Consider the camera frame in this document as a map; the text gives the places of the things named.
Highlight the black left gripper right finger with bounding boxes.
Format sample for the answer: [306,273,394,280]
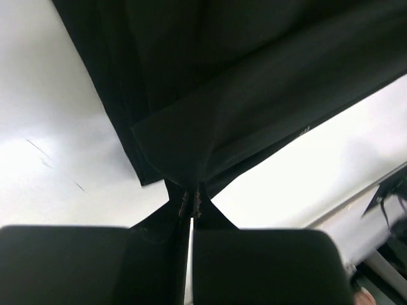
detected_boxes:
[190,180,354,305]

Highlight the black sport shorts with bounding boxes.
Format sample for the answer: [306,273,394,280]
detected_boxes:
[50,0,407,196]

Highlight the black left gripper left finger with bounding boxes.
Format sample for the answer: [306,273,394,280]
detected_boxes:
[0,179,191,305]

